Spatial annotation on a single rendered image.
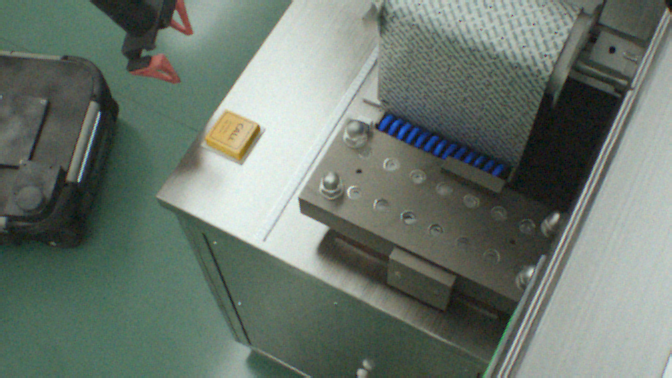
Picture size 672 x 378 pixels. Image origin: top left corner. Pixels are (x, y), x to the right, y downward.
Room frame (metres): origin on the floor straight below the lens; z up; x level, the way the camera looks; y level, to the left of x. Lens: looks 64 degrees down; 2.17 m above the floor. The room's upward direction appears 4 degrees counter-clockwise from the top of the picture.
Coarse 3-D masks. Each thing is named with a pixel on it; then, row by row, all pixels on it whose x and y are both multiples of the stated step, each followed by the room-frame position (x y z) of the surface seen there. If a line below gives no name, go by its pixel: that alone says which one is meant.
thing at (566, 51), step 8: (584, 16) 0.66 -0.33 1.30; (576, 24) 0.65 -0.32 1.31; (584, 24) 0.65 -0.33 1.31; (576, 32) 0.63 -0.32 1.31; (568, 40) 0.62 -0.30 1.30; (576, 40) 0.62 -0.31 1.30; (568, 48) 0.62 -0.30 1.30; (560, 56) 0.61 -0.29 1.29; (568, 56) 0.61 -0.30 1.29; (560, 64) 0.60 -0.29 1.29; (552, 72) 0.60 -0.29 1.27; (560, 72) 0.60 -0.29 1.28; (552, 80) 0.59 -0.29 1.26; (552, 88) 0.59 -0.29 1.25; (552, 96) 0.60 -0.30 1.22
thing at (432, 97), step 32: (384, 64) 0.71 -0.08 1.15; (416, 64) 0.69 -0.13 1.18; (384, 96) 0.71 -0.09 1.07; (416, 96) 0.68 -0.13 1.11; (448, 96) 0.66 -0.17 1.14; (480, 96) 0.63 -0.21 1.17; (512, 96) 0.61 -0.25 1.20; (448, 128) 0.65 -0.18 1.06; (480, 128) 0.63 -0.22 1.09; (512, 128) 0.60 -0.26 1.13; (512, 160) 0.60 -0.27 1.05
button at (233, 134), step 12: (228, 120) 0.78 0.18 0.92; (240, 120) 0.77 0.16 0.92; (216, 132) 0.75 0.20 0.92; (228, 132) 0.75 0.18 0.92; (240, 132) 0.75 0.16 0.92; (252, 132) 0.75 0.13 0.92; (216, 144) 0.73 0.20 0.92; (228, 144) 0.73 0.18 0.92; (240, 144) 0.73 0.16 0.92; (240, 156) 0.71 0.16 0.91
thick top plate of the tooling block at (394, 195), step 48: (336, 144) 0.65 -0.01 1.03; (384, 144) 0.65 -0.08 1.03; (384, 192) 0.56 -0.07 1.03; (432, 192) 0.56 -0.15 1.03; (480, 192) 0.55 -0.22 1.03; (384, 240) 0.49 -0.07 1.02; (432, 240) 0.48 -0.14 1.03; (480, 240) 0.48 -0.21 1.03; (528, 240) 0.47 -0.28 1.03; (480, 288) 0.41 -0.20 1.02
